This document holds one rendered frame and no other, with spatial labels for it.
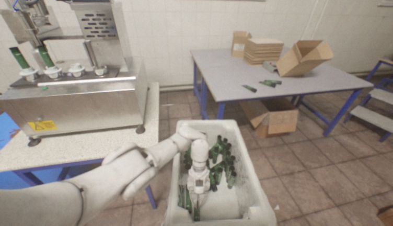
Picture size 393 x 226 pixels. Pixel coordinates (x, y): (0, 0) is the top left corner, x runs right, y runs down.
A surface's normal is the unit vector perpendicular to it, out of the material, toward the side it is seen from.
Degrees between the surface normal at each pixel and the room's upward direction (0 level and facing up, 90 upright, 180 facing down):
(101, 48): 90
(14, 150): 0
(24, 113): 90
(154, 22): 90
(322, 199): 0
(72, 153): 0
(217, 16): 90
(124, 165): 31
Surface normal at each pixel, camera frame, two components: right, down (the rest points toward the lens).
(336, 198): 0.03, -0.81
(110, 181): 0.64, -0.62
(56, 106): 0.19, 0.58
